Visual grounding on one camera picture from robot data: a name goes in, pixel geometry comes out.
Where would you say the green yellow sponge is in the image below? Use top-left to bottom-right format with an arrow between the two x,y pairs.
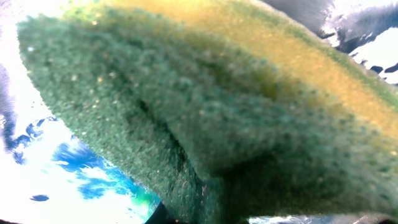
18,1 -> 397,223

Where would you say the black water basin tray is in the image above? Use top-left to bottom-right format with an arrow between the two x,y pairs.
0,0 -> 398,224

